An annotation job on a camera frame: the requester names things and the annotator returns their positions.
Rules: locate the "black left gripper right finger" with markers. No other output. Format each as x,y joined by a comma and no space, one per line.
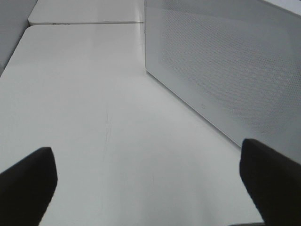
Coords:
273,181

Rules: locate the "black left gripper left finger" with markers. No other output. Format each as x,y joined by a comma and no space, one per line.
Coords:
26,189

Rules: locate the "white microwave door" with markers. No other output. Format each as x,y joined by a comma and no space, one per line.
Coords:
235,62

